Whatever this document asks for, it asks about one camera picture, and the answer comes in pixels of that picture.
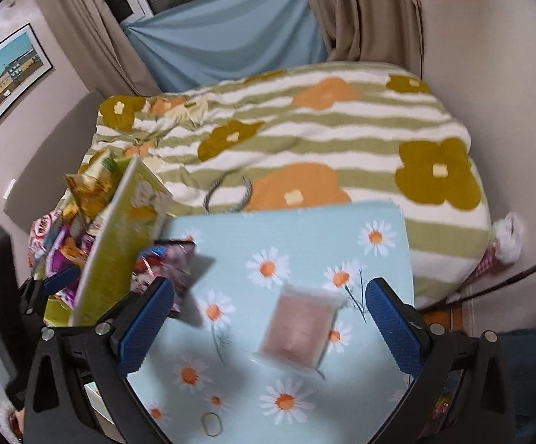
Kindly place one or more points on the green striped flower blanket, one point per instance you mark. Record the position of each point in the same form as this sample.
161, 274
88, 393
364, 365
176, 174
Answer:
342, 120

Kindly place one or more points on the framed wall picture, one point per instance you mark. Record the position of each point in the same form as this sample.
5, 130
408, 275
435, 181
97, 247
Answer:
4, 83

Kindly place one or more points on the pink round snack packet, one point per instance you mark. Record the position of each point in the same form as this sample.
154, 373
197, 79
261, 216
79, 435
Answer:
41, 233

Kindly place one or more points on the green chip packet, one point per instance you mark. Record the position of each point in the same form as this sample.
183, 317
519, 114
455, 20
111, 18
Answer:
106, 163

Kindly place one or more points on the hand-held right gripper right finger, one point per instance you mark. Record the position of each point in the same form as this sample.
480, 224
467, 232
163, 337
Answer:
393, 328

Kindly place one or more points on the small pink translucent packet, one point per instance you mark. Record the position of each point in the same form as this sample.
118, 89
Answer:
295, 328

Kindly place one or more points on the daisy print tablecloth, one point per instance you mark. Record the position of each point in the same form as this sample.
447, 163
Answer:
295, 240

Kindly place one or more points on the purple grey snack packet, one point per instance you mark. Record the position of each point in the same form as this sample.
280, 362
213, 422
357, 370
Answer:
166, 263

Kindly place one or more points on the green fabric storage box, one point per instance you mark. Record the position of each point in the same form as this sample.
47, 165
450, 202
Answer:
110, 259

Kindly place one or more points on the white wall switch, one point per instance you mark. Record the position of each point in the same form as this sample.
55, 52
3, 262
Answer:
9, 188

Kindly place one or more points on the yellow rubber band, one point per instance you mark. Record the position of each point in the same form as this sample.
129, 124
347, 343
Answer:
202, 422

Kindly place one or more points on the pink checkered cloth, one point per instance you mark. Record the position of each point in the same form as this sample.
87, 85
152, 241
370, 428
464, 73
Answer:
488, 263

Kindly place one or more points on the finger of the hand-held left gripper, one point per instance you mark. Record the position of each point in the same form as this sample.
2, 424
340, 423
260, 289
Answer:
62, 277

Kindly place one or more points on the light blue sheet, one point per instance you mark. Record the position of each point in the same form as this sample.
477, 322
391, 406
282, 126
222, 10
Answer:
231, 41

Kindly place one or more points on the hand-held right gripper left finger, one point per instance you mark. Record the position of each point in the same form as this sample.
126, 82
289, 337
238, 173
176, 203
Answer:
147, 323

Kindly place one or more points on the person's leg in jeans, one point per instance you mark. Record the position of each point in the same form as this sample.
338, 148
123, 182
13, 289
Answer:
531, 370

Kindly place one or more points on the white plastic bag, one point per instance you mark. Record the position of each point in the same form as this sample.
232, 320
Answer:
508, 236

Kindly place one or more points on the beige curtain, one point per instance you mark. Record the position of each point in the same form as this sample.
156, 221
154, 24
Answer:
370, 9
92, 32

